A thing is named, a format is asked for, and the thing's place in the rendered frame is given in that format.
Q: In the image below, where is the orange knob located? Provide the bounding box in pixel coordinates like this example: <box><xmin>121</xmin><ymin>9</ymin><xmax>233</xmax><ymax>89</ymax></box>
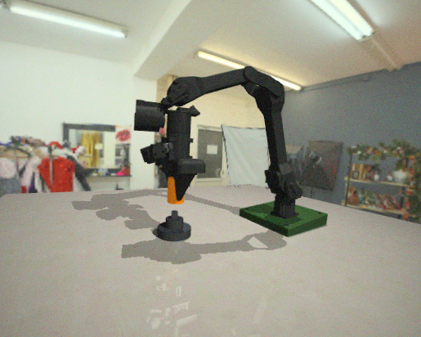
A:
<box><xmin>167</xmin><ymin>177</ymin><xmax>184</xmax><ymax>204</ymax></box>

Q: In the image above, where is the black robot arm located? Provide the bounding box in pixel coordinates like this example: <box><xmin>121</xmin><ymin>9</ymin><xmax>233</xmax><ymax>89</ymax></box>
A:
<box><xmin>134</xmin><ymin>66</ymin><xmax>303</xmax><ymax>218</ymax></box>

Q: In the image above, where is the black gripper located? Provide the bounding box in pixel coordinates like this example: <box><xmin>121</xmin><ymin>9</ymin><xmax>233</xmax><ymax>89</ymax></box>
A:
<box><xmin>155</xmin><ymin>133</ymin><xmax>206</xmax><ymax>201</ymax></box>

